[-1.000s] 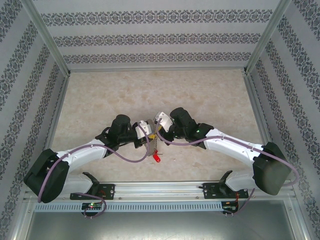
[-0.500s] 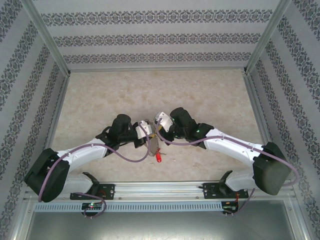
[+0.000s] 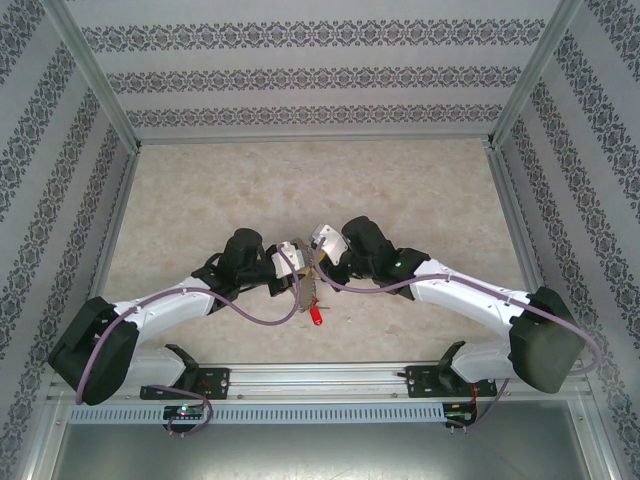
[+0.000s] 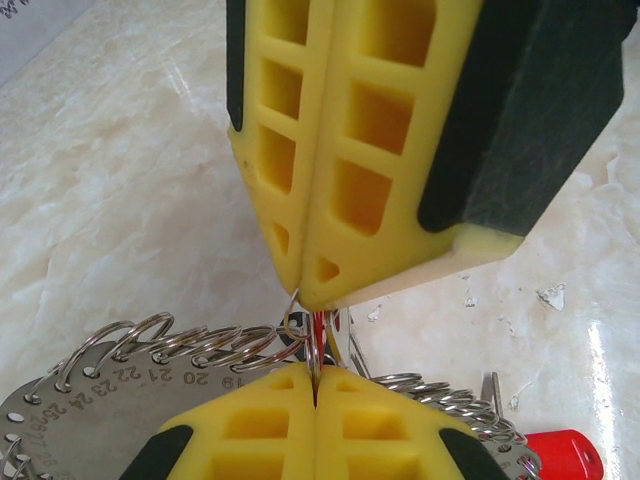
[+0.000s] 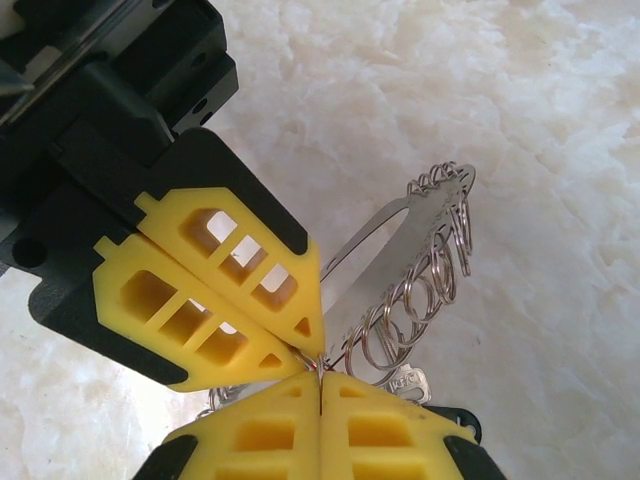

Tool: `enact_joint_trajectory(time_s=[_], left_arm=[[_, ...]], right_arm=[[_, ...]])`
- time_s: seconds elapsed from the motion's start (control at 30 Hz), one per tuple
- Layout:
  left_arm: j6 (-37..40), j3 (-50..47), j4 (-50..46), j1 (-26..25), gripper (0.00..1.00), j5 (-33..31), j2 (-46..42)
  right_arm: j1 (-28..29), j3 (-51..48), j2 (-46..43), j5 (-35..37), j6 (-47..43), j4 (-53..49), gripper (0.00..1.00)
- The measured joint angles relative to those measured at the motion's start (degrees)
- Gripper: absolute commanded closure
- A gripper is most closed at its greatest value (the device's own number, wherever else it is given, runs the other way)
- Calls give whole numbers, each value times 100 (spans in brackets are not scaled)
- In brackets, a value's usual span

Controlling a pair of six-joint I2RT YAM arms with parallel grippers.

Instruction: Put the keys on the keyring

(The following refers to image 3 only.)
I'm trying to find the grey metal sheet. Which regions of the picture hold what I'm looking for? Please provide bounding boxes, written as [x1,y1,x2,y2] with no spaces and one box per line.
[29,399,616,480]

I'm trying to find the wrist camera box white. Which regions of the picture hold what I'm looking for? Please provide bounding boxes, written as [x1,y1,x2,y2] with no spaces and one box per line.
[271,240,305,279]
[308,222,350,266]

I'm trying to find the aluminium floor rail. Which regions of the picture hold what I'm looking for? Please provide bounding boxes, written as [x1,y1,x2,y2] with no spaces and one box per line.
[134,130,496,146]
[485,144,571,361]
[67,147,144,366]

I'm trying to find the keys with red tags bunch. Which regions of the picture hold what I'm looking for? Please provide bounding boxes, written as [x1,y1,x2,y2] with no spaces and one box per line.
[307,298,335,327]

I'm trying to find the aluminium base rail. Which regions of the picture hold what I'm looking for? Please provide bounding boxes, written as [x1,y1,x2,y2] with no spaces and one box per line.
[49,362,594,401]

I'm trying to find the aluminium frame post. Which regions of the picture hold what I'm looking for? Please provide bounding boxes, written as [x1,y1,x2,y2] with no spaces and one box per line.
[42,0,142,151]
[485,0,585,151]

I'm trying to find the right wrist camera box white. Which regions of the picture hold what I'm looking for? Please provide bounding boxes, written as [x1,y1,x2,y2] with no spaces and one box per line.
[308,222,350,266]

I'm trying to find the slotted grey cable duct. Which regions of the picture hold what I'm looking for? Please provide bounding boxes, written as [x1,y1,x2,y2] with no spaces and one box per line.
[67,403,447,425]

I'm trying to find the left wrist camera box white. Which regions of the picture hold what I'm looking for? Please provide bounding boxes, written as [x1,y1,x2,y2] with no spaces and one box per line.
[271,240,305,279]

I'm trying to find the metal oval keyring plate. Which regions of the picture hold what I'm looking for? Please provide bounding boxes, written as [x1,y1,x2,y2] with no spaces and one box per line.
[295,233,321,315]

